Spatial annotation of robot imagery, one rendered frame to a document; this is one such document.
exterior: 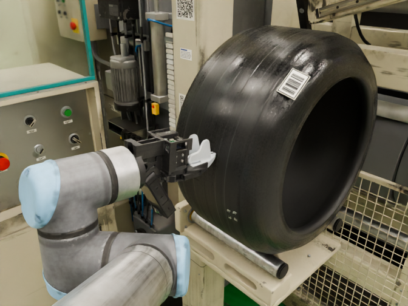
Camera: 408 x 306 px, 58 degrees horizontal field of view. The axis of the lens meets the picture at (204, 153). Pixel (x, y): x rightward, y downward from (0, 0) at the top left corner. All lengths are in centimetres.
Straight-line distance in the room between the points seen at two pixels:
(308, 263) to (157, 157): 68
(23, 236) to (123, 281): 96
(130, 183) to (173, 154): 10
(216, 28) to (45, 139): 65
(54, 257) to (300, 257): 80
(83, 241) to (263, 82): 45
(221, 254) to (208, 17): 66
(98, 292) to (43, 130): 95
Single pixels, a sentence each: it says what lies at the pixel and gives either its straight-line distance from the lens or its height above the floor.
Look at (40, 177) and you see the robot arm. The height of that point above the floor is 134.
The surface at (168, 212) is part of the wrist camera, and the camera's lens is 72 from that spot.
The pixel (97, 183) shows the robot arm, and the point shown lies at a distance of 57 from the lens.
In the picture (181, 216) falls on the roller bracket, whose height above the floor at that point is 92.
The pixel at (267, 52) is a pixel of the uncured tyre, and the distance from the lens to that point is 82.
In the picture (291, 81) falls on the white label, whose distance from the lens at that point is 75.
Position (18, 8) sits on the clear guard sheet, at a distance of 119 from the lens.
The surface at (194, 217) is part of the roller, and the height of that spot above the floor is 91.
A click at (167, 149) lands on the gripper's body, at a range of 65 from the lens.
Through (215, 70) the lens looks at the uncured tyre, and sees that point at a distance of 84.
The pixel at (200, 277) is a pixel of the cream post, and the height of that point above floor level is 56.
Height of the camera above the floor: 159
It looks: 26 degrees down
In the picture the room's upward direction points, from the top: straight up
